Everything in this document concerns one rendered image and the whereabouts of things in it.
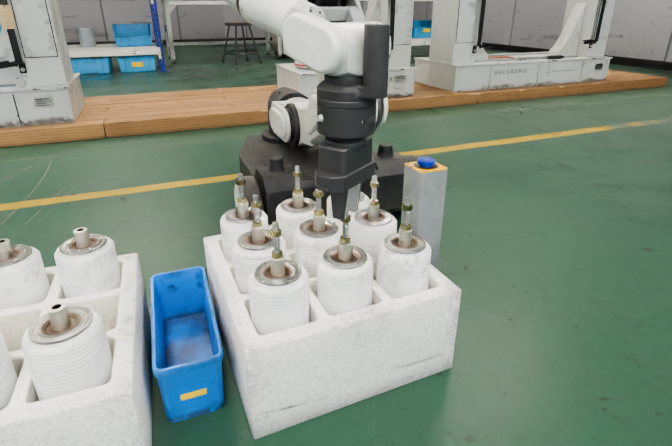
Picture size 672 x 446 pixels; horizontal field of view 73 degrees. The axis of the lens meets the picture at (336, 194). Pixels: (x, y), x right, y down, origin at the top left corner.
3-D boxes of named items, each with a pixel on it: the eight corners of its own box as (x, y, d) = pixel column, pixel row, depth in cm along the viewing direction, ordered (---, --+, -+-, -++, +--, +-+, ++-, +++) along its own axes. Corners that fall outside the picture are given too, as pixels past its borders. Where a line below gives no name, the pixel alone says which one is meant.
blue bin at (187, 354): (158, 321, 100) (150, 274, 96) (209, 309, 104) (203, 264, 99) (163, 430, 74) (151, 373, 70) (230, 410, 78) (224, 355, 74)
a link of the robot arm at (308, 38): (330, 82, 60) (266, 46, 67) (372, 75, 66) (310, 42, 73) (341, 33, 56) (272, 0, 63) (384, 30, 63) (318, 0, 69)
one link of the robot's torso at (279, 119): (269, 134, 165) (267, 97, 160) (321, 129, 172) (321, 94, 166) (285, 149, 147) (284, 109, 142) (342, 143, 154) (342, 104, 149)
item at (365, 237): (398, 303, 95) (403, 226, 88) (354, 309, 93) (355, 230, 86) (385, 278, 103) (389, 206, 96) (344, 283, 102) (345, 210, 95)
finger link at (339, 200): (332, 215, 73) (332, 179, 71) (348, 220, 72) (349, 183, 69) (326, 219, 72) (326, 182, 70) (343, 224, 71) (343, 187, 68)
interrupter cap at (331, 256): (368, 249, 80) (368, 245, 80) (365, 272, 73) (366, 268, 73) (326, 246, 81) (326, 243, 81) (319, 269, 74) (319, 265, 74)
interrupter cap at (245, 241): (235, 235, 85) (235, 232, 85) (276, 230, 87) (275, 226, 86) (239, 255, 78) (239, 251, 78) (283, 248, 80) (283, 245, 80)
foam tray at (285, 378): (211, 305, 105) (202, 237, 99) (360, 269, 120) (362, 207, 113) (254, 441, 73) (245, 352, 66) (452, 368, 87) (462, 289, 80)
